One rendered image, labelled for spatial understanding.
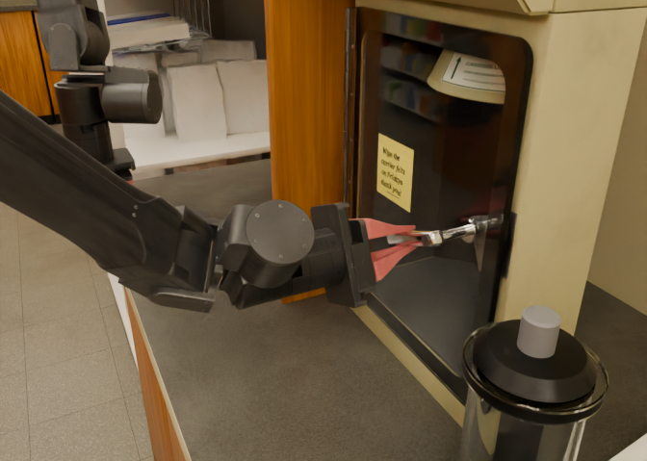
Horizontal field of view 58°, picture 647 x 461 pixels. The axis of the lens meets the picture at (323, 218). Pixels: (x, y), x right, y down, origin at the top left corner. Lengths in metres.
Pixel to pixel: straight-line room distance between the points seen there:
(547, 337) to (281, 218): 0.22
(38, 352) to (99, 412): 0.47
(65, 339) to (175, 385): 1.83
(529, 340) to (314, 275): 0.20
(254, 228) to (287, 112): 0.37
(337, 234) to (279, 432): 0.27
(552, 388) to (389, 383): 0.37
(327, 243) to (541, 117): 0.22
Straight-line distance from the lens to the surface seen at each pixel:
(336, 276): 0.57
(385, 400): 0.77
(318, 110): 0.83
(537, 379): 0.46
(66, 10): 0.81
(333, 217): 0.57
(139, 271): 0.50
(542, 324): 0.46
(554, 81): 0.54
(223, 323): 0.91
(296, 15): 0.80
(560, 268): 0.64
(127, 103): 0.78
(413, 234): 0.60
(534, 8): 0.50
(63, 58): 0.80
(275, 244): 0.46
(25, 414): 2.33
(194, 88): 1.73
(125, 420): 2.19
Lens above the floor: 1.47
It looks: 26 degrees down
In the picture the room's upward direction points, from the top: straight up
